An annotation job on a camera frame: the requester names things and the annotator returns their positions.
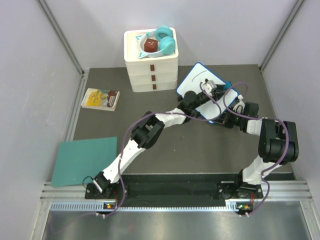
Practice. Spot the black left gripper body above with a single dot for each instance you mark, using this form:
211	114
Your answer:
202	100

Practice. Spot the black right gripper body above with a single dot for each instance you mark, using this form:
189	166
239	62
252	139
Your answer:
231	119

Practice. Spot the blue-framed whiteboard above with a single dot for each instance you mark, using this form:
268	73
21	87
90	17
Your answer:
192	81

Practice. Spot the blue heart-shaped eraser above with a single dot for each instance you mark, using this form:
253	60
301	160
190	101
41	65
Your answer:
227	85

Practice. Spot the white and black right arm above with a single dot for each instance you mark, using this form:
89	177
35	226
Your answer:
277	146

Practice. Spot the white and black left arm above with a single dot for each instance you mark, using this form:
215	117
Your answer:
146	132

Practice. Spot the teal cat-ear headphones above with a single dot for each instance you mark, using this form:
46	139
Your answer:
166	44

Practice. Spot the white stacked drawer box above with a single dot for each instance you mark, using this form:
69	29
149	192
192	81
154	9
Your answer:
150	74

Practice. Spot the dark red cube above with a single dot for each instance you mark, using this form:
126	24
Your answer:
150	45

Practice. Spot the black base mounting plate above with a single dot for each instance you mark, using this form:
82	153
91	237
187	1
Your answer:
214	186

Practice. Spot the yellow illustrated book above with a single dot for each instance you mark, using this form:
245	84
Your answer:
100	99

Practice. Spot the teal green mat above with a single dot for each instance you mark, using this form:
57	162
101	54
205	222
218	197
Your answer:
78	159

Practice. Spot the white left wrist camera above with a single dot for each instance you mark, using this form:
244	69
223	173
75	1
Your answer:
208	86

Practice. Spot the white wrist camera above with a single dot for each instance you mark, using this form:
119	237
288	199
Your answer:
239	104
208	86

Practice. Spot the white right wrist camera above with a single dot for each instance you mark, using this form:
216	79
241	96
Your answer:
239	104

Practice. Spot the aluminium front rail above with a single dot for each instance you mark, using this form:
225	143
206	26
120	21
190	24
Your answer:
287	190

